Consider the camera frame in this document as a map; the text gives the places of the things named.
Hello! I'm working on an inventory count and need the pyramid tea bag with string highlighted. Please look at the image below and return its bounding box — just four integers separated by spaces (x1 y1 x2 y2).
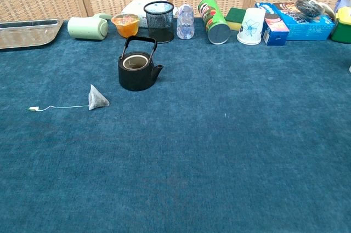
26 84 110 112

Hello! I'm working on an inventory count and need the black cast iron teapot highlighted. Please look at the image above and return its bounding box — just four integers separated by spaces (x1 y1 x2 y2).
117 35 165 92

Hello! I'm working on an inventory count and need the blue table cloth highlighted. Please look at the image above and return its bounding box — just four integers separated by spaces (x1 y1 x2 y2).
0 16 351 233

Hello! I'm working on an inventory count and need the black mesh pen holder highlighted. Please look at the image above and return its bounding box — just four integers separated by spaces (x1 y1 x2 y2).
143 1 176 44

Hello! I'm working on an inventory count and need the clear plastic water bottle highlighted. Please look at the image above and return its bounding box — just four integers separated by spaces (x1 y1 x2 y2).
175 3 195 40

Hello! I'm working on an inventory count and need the orange jelly cup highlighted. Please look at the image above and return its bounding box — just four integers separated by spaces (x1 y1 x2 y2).
111 13 141 38

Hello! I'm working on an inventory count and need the green chips can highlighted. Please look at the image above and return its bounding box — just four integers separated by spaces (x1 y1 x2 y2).
198 0 231 45

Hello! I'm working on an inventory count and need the white wet wipes pack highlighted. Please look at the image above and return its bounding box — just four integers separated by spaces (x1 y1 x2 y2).
121 0 178 29

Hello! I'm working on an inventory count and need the green and yellow sponge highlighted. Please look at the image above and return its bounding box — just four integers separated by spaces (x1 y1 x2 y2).
224 7 247 32

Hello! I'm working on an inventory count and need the white paper cup blue flower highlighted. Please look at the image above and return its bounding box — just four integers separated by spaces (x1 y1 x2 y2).
236 7 267 46

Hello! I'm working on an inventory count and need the light green mug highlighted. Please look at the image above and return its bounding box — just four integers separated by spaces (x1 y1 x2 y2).
67 13 112 41

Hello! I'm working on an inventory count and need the blue pink cookie box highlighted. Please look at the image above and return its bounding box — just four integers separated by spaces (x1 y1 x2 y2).
254 2 290 47

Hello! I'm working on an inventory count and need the dark brown cookie box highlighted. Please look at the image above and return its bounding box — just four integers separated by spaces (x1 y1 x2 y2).
273 2 302 17

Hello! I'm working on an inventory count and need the wide blue snack box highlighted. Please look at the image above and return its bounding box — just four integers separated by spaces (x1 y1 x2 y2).
278 9 336 41

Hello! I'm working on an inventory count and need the black wrapped tape roll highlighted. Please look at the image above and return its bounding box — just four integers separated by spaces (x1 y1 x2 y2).
295 0 326 20

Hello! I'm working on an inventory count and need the shiny metal tray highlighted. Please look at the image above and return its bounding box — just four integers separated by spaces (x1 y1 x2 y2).
0 18 64 50

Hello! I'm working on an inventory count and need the green container yellow lid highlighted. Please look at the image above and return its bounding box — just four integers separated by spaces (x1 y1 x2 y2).
331 7 351 44

